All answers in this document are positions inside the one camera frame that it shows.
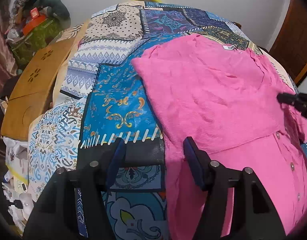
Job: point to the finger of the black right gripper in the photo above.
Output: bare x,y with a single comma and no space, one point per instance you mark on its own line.
298,101

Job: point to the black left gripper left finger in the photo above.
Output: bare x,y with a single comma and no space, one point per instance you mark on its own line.
54,215

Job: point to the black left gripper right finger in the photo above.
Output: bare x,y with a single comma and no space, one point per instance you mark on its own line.
254,215

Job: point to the pink knit shirt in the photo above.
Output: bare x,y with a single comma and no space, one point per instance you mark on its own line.
226,101

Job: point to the white floral cloth pile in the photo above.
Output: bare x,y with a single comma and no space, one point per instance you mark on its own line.
16,182

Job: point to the brown wooden door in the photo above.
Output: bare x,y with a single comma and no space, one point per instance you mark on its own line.
290,46

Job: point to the wooden carved headboard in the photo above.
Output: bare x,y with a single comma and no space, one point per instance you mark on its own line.
33,92

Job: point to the blue patchwork bedspread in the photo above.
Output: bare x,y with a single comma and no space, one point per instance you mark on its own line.
108,100

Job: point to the striped pink curtain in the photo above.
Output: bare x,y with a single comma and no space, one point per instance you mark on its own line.
8,66

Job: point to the orange box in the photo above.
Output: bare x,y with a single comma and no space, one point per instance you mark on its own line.
33,24

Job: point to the dark green cushion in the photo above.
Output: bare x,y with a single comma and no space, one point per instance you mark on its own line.
56,9

